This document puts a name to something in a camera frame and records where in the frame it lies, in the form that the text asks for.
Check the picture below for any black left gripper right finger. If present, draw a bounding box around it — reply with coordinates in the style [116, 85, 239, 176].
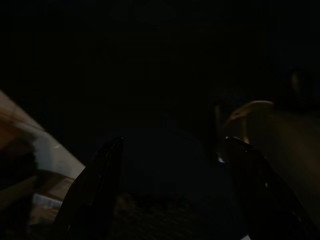
[224, 136, 313, 240]

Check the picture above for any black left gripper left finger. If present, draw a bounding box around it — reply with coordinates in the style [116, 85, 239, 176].
[53, 136, 125, 240]

